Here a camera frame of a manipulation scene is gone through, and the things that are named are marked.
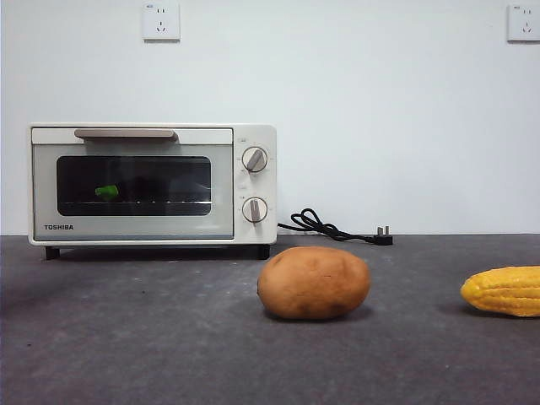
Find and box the purple eggplant with green stem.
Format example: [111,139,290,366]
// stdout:
[94,176,147,203]

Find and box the oven door with beige handle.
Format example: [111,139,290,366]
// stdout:
[31,127,235,242]

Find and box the yellow corn cob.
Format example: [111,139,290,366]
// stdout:
[459,265,540,318]

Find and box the round oven timer knob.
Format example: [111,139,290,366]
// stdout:
[240,196,268,224]

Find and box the brown potato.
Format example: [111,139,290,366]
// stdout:
[257,246,371,320]

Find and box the white wall socket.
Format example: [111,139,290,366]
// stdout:
[142,2,181,43]
[506,3,540,43]

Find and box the white toaster oven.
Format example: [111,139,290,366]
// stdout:
[27,122,278,261]

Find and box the round oven temperature knob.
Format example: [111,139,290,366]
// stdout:
[241,146,269,174]

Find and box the metal wire oven rack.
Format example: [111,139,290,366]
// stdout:
[58,199,211,208]

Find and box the black power cable with plug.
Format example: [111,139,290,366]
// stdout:
[277,208,394,246]

